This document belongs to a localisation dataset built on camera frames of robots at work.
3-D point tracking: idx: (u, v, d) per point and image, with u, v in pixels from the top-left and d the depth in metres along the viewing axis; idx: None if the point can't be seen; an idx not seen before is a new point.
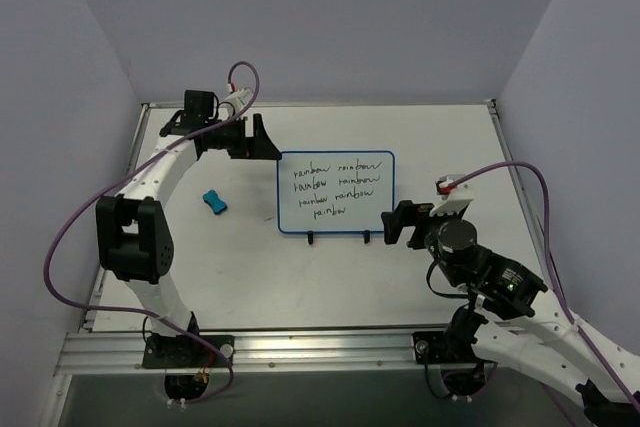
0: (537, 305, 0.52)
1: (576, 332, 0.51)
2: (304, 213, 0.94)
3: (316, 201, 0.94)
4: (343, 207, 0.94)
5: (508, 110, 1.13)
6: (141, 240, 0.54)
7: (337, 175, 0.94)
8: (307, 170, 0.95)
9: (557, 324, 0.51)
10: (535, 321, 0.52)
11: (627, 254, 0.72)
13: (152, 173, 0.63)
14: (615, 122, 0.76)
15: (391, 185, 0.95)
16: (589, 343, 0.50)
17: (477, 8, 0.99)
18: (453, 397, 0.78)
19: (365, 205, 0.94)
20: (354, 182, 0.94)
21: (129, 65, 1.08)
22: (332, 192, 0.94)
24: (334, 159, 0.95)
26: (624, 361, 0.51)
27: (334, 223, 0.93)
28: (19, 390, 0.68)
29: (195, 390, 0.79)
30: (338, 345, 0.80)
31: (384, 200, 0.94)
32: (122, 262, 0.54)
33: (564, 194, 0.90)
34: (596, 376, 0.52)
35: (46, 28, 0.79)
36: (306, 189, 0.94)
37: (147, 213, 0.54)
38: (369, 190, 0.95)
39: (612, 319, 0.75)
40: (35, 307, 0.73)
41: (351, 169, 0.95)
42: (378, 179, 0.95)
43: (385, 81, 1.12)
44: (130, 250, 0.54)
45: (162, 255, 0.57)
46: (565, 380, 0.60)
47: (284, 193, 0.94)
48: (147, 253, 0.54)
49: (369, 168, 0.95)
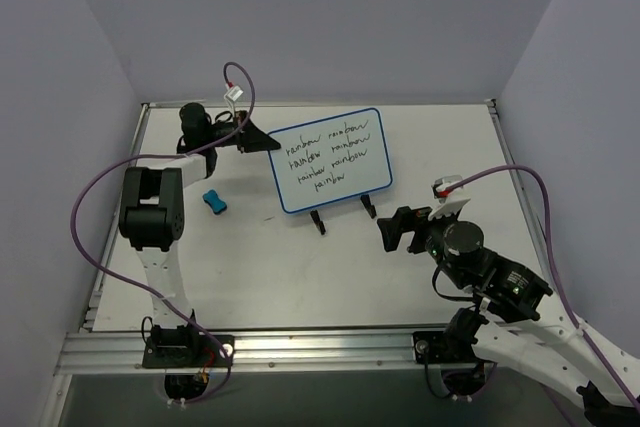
0: (541, 309, 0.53)
1: (580, 336, 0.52)
2: (305, 188, 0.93)
3: (314, 174, 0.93)
4: (342, 173, 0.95)
5: (508, 110, 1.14)
6: (161, 201, 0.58)
7: (329, 144, 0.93)
8: (299, 145, 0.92)
9: (562, 328, 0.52)
10: (540, 325, 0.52)
11: (628, 255, 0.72)
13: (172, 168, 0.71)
14: (615, 124, 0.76)
15: (383, 142, 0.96)
16: (593, 347, 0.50)
17: (478, 9, 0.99)
18: (453, 397, 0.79)
19: (361, 166, 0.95)
20: (346, 145, 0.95)
21: (129, 65, 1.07)
22: (328, 162, 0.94)
24: (323, 128, 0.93)
26: (628, 365, 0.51)
27: (335, 191, 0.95)
28: (20, 391, 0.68)
29: (195, 390, 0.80)
30: (338, 345, 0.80)
31: (378, 160, 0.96)
32: (141, 223, 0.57)
33: (564, 194, 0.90)
34: (598, 379, 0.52)
35: (43, 23, 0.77)
36: (302, 164, 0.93)
37: (171, 175, 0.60)
38: (362, 151, 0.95)
39: (612, 319, 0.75)
40: (35, 308, 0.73)
41: (341, 133, 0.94)
42: (369, 137, 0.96)
43: (386, 81, 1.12)
44: (148, 213, 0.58)
45: (178, 220, 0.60)
46: (565, 382, 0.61)
47: (281, 174, 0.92)
48: (164, 213, 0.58)
49: (359, 129, 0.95)
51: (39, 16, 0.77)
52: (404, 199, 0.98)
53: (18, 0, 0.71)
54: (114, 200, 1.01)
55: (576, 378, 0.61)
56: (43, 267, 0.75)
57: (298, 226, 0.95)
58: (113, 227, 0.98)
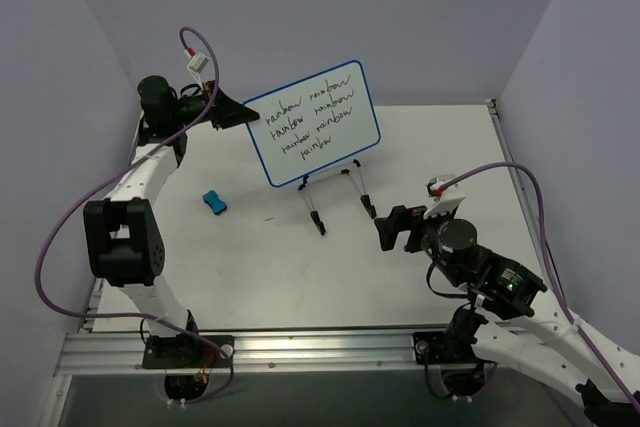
0: (537, 305, 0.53)
1: (576, 332, 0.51)
2: (292, 158, 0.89)
3: (300, 142, 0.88)
4: (328, 135, 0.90)
5: (508, 110, 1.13)
6: (133, 242, 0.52)
7: (312, 106, 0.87)
8: (279, 112, 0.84)
9: (557, 324, 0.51)
10: (535, 321, 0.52)
11: (629, 253, 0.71)
13: (135, 179, 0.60)
14: (614, 121, 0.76)
15: (367, 95, 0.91)
16: (589, 344, 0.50)
17: (476, 8, 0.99)
18: (453, 397, 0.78)
19: (346, 126, 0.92)
20: (329, 105, 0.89)
21: (129, 66, 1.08)
22: (312, 126, 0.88)
24: (303, 90, 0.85)
26: (624, 361, 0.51)
27: (323, 155, 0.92)
28: (20, 389, 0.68)
29: (194, 390, 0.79)
30: (339, 345, 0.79)
31: (364, 117, 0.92)
32: (116, 266, 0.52)
33: (564, 193, 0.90)
34: (595, 375, 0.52)
35: (41, 25, 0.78)
36: (286, 133, 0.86)
37: (136, 212, 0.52)
38: (346, 109, 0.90)
39: (612, 319, 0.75)
40: (36, 305, 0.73)
41: (323, 93, 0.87)
42: (353, 93, 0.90)
43: (385, 80, 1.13)
44: (122, 254, 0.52)
45: (156, 255, 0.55)
46: (564, 379, 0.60)
47: (265, 148, 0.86)
48: (140, 253, 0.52)
49: (341, 84, 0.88)
51: (39, 17, 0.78)
52: (404, 199, 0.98)
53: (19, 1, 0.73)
54: None
55: (574, 377, 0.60)
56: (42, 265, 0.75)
57: (298, 227, 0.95)
58: None
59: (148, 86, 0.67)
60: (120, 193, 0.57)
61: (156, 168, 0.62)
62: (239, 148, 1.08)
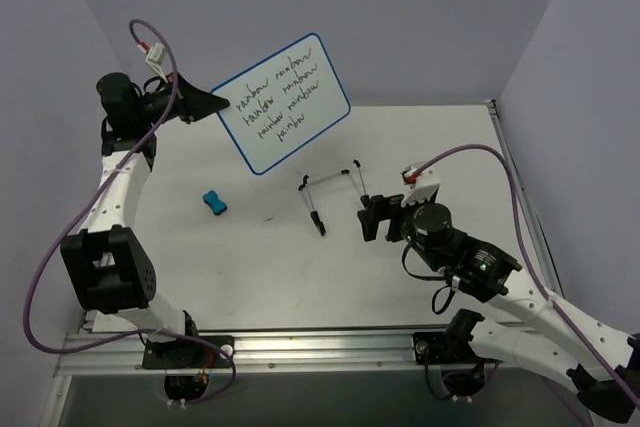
0: (511, 282, 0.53)
1: (551, 308, 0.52)
2: (269, 142, 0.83)
3: (274, 124, 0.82)
4: (300, 114, 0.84)
5: (508, 110, 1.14)
6: (121, 271, 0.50)
7: (279, 85, 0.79)
8: (248, 96, 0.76)
9: (532, 302, 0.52)
10: (510, 299, 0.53)
11: (629, 254, 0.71)
13: (109, 201, 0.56)
14: (613, 122, 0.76)
15: (331, 66, 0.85)
16: (564, 318, 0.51)
17: (474, 8, 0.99)
18: (453, 397, 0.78)
19: (315, 101, 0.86)
20: (295, 81, 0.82)
21: (129, 67, 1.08)
22: (283, 107, 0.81)
24: (268, 70, 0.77)
26: (605, 336, 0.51)
27: (299, 134, 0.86)
28: (19, 390, 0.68)
29: (194, 390, 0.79)
30: (338, 345, 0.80)
31: (333, 90, 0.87)
32: (107, 297, 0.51)
33: (564, 193, 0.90)
34: (577, 352, 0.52)
35: (40, 26, 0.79)
36: (258, 117, 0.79)
37: (119, 243, 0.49)
38: (313, 84, 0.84)
39: (613, 319, 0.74)
40: (35, 306, 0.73)
41: (287, 70, 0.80)
42: (317, 66, 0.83)
43: (384, 81, 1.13)
44: (111, 285, 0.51)
45: (147, 279, 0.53)
46: (556, 366, 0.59)
47: (241, 136, 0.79)
48: (130, 282, 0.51)
49: (304, 59, 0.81)
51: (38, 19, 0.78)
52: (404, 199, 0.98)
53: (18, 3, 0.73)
54: None
55: (565, 362, 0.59)
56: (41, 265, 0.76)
57: (298, 227, 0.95)
58: None
59: (108, 85, 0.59)
60: (97, 221, 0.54)
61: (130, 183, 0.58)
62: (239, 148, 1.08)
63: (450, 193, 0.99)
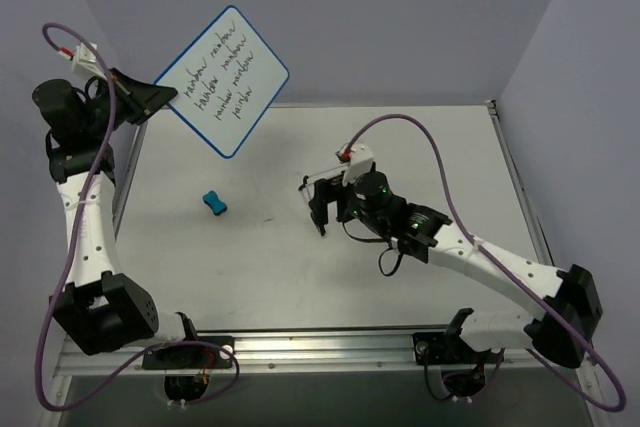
0: (441, 236, 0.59)
1: (478, 250, 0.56)
2: (229, 122, 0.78)
3: (226, 103, 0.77)
4: (245, 89, 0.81)
5: (508, 110, 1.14)
6: (121, 315, 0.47)
7: (217, 63, 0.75)
8: (193, 79, 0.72)
9: (461, 248, 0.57)
10: (440, 250, 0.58)
11: (629, 254, 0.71)
13: (87, 243, 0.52)
14: (613, 122, 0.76)
15: (257, 34, 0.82)
16: (487, 256, 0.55)
17: (473, 9, 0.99)
18: (453, 397, 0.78)
19: (254, 72, 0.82)
20: (231, 57, 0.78)
21: (129, 67, 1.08)
22: (228, 85, 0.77)
24: (202, 49, 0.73)
26: (532, 272, 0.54)
27: (252, 110, 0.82)
28: (19, 391, 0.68)
29: (195, 390, 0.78)
30: (338, 346, 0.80)
31: (268, 60, 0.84)
32: (113, 339, 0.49)
33: (564, 193, 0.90)
34: (512, 291, 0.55)
35: (38, 26, 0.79)
36: (209, 99, 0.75)
37: (115, 292, 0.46)
38: (249, 56, 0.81)
39: (615, 320, 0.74)
40: (35, 307, 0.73)
41: (220, 46, 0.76)
42: (246, 37, 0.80)
43: (384, 81, 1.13)
44: (113, 329, 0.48)
45: (148, 310, 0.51)
46: (518, 328, 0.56)
47: (201, 121, 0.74)
48: (134, 326, 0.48)
49: (231, 32, 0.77)
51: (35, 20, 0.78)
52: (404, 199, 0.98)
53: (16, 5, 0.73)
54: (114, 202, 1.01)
55: (524, 320, 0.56)
56: (41, 267, 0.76)
57: (298, 227, 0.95)
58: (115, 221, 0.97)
59: (46, 97, 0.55)
60: (83, 270, 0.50)
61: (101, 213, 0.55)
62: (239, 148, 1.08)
63: (450, 193, 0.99)
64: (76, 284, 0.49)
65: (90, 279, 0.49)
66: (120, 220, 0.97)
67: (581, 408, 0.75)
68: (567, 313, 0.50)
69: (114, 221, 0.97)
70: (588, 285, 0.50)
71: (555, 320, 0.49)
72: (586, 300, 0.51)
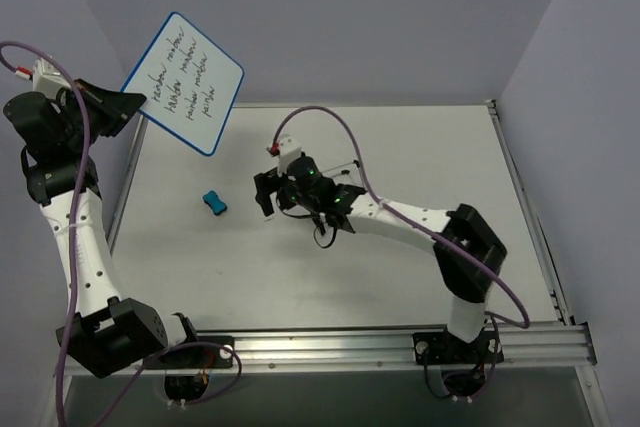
0: (358, 204, 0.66)
1: (383, 207, 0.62)
2: (202, 121, 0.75)
3: (195, 103, 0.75)
4: (209, 88, 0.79)
5: (508, 110, 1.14)
6: (131, 336, 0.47)
7: (175, 67, 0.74)
8: (156, 83, 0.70)
9: (370, 210, 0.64)
10: (358, 215, 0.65)
11: (628, 251, 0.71)
13: (87, 270, 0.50)
14: (612, 120, 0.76)
15: (205, 37, 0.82)
16: (388, 210, 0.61)
17: (471, 10, 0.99)
18: (453, 397, 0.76)
19: (213, 71, 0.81)
20: (187, 60, 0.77)
21: (128, 67, 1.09)
22: (191, 86, 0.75)
24: (157, 55, 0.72)
26: (426, 215, 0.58)
27: (219, 106, 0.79)
28: (19, 390, 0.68)
29: (195, 390, 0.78)
30: (338, 346, 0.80)
31: (223, 59, 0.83)
32: (124, 359, 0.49)
33: (563, 193, 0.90)
34: (417, 238, 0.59)
35: (37, 25, 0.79)
36: (178, 101, 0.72)
37: (126, 316, 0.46)
38: (204, 58, 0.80)
39: (615, 319, 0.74)
40: (34, 306, 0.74)
41: (174, 51, 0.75)
42: (195, 40, 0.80)
43: (384, 82, 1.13)
44: (124, 350, 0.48)
45: (156, 325, 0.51)
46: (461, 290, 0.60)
47: (177, 123, 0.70)
48: (145, 344, 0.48)
49: (181, 36, 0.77)
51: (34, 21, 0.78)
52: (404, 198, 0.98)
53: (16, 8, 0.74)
54: (114, 203, 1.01)
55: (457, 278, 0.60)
56: (40, 266, 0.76)
57: (298, 227, 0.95)
58: (115, 221, 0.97)
59: (15, 112, 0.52)
60: (89, 299, 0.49)
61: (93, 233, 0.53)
62: (238, 148, 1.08)
63: (450, 193, 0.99)
64: (83, 314, 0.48)
65: (97, 307, 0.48)
66: (120, 219, 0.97)
67: (581, 408, 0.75)
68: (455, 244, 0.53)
69: (114, 221, 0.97)
70: (472, 216, 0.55)
71: (447, 253, 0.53)
72: (477, 233, 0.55)
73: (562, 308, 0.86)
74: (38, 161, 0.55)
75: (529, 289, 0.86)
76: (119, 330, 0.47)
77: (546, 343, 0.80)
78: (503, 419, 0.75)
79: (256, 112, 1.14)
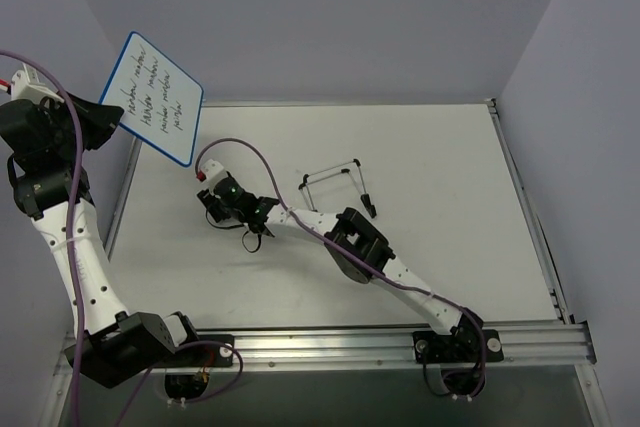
0: (272, 212, 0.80)
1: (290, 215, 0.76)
2: (175, 134, 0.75)
3: (166, 118, 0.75)
4: (175, 103, 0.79)
5: (508, 109, 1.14)
6: (139, 346, 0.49)
7: (143, 83, 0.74)
8: (130, 98, 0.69)
9: (282, 217, 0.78)
10: (274, 225, 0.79)
11: (627, 251, 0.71)
13: (91, 285, 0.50)
14: (611, 122, 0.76)
15: (166, 57, 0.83)
16: (294, 216, 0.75)
17: (470, 11, 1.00)
18: (453, 396, 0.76)
19: (177, 88, 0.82)
20: (153, 77, 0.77)
21: None
22: (159, 102, 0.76)
24: (126, 70, 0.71)
26: (321, 219, 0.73)
27: (189, 119, 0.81)
28: (19, 389, 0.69)
29: (195, 389, 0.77)
30: (338, 345, 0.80)
31: (183, 76, 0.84)
32: (133, 366, 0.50)
33: (562, 193, 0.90)
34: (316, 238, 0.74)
35: (37, 27, 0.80)
36: (151, 115, 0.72)
37: (134, 329, 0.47)
38: (166, 74, 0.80)
39: (614, 319, 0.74)
40: (35, 305, 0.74)
41: (140, 68, 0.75)
42: (156, 57, 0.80)
43: (384, 80, 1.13)
44: (132, 358, 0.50)
45: (163, 333, 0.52)
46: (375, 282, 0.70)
47: (155, 136, 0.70)
48: (152, 352, 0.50)
49: (144, 54, 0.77)
51: (33, 23, 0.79)
52: (403, 197, 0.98)
53: (15, 11, 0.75)
54: (115, 202, 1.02)
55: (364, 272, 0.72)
56: (40, 265, 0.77)
57: None
58: (115, 221, 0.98)
59: (2, 120, 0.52)
60: (95, 314, 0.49)
61: (94, 246, 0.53)
62: (238, 146, 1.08)
63: (450, 192, 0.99)
64: (92, 331, 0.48)
65: (105, 323, 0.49)
66: (120, 220, 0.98)
67: (580, 407, 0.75)
68: (337, 238, 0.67)
69: (114, 221, 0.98)
70: (355, 218, 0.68)
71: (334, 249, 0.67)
72: (361, 230, 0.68)
73: (562, 308, 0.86)
74: (27, 171, 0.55)
75: (529, 288, 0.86)
76: (125, 341, 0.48)
77: (547, 342, 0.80)
78: (503, 417, 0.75)
79: (256, 110, 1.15)
